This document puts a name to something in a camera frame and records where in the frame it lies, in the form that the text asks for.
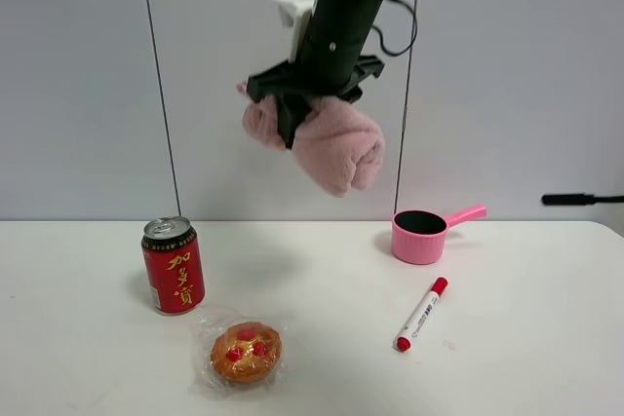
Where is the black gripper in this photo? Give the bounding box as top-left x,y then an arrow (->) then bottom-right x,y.
246,55 -> 385,150

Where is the pink towel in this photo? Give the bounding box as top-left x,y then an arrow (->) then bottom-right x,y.
236,81 -> 387,199

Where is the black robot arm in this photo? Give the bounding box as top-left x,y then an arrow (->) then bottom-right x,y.
247,0 -> 400,148

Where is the pink toy saucepan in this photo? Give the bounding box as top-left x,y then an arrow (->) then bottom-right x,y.
391,205 -> 488,265

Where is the red drink can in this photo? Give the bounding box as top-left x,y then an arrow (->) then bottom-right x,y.
141,216 -> 205,315

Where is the red white marker pen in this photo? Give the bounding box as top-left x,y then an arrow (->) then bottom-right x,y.
394,277 -> 449,353

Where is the wrapped fruit tart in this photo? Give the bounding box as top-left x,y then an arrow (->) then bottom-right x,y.
190,304 -> 293,400

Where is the black rod at right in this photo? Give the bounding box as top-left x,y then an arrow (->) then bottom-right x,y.
541,193 -> 624,207

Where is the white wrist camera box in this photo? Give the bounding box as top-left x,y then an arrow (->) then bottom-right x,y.
272,0 -> 317,63

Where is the black cable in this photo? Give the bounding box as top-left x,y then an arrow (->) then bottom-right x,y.
371,0 -> 598,57

